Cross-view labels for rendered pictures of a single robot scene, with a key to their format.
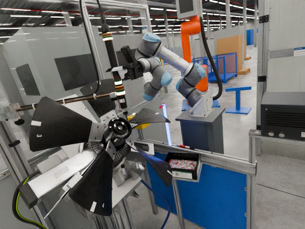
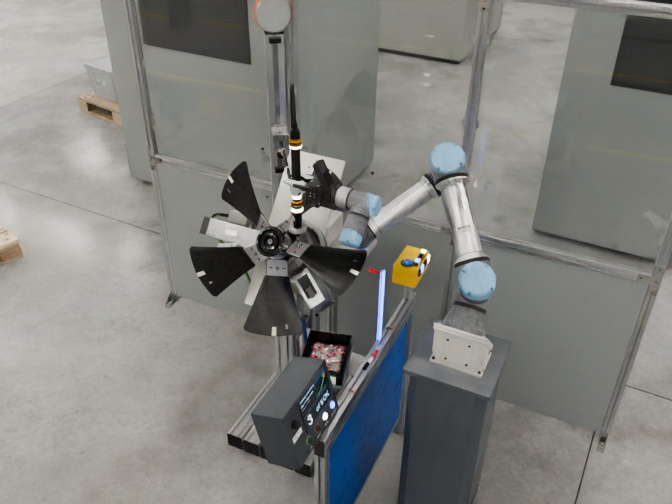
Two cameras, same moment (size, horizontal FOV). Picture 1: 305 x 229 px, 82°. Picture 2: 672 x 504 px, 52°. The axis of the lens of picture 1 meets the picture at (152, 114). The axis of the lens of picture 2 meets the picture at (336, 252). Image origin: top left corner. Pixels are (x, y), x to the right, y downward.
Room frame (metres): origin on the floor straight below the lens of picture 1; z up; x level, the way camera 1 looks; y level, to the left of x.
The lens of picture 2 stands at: (0.43, -1.99, 2.64)
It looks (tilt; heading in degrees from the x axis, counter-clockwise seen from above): 34 degrees down; 74
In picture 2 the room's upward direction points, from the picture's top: 1 degrees clockwise
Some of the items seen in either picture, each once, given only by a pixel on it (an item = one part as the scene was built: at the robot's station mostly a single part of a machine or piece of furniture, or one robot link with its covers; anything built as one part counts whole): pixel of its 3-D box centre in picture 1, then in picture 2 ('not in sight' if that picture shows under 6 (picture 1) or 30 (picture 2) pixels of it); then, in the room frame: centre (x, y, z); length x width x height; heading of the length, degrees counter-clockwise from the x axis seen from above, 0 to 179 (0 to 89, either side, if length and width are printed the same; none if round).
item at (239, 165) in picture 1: (184, 152); (371, 364); (1.09, -0.17, 0.82); 0.90 x 0.04 x 0.08; 49
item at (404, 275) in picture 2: (138, 121); (410, 267); (1.34, 0.13, 1.02); 0.16 x 0.10 x 0.11; 49
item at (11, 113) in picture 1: (8, 112); (279, 137); (0.94, 0.76, 1.37); 0.10 x 0.07 x 0.09; 84
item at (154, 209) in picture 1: (148, 182); (403, 374); (1.37, 0.15, 0.39); 0.04 x 0.04 x 0.78; 49
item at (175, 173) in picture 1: (181, 164); (325, 357); (0.92, -0.12, 0.85); 0.22 x 0.17 x 0.07; 64
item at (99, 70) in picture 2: not in sight; (124, 75); (0.18, 4.83, 0.31); 0.60 x 0.42 x 0.33; 38
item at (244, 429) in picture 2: not in sight; (298, 410); (0.91, 0.38, 0.04); 0.62 x 0.45 x 0.08; 49
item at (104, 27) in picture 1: (115, 70); (296, 181); (0.88, 0.14, 1.48); 0.04 x 0.04 x 0.46
